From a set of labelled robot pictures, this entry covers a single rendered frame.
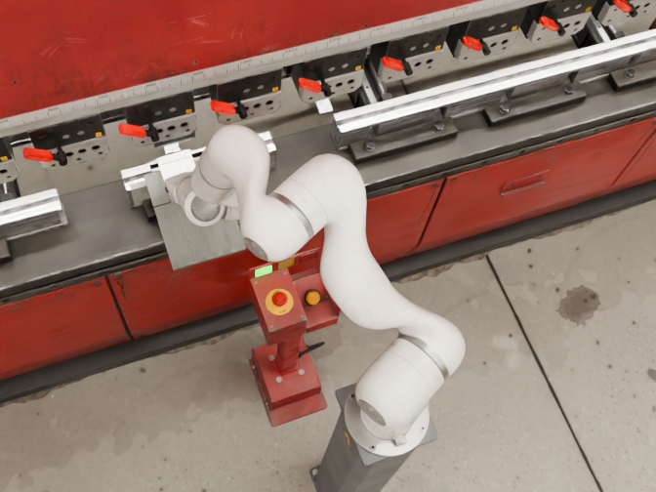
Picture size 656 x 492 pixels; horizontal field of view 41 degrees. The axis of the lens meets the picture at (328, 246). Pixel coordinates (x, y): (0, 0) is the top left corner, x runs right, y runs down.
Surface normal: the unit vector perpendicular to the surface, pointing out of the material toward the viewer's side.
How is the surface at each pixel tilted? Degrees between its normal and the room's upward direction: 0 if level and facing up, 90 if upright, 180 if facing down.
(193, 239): 0
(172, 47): 90
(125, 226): 0
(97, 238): 0
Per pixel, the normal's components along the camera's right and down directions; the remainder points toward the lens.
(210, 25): 0.34, 0.87
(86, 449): 0.07, -0.41
